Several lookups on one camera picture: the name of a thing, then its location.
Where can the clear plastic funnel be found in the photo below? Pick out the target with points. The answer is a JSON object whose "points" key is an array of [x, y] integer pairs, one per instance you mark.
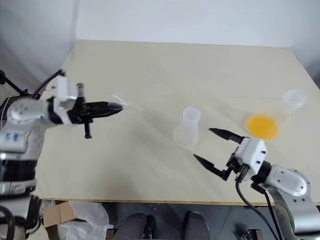
{"points": [[121, 100]]}

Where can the dark metal bracket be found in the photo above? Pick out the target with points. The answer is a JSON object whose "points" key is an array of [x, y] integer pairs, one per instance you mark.
{"points": [[251, 235]]}

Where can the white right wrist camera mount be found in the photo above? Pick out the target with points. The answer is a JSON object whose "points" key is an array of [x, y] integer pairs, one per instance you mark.
{"points": [[255, 152]]}

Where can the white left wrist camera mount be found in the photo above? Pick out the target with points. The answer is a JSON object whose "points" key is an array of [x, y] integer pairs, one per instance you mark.
{"points": [[63, 96]]}

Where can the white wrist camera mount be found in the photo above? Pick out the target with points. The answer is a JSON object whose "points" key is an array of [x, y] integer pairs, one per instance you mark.
{"points": [[63, 96], [255, 152]]}

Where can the dark rounded shape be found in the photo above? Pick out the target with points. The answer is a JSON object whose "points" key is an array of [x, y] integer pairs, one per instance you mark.
{"points": [[196, 225], [132, 226]]}

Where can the white crumpled plastic sheet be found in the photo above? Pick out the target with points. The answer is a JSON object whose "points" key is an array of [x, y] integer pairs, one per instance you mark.
{"points": [[86, 220]]}

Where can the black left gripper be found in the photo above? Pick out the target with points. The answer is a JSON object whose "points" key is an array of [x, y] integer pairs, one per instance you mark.
{"points": [[78, 115]]}

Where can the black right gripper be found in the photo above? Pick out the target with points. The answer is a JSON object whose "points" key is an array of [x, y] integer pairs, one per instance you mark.
{"points": [[237, 166]]}

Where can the brown cardboard box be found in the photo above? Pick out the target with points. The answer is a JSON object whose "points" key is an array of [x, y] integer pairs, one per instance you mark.
{"points": [[58, 212]]}

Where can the clear cup with orange liquid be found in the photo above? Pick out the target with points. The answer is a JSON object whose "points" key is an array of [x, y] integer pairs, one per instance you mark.
{"points": [[263, 126]]}

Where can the translucent plastic flask bottle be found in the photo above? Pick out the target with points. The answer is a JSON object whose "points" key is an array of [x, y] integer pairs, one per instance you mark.
{"points": [[188, 127]]}

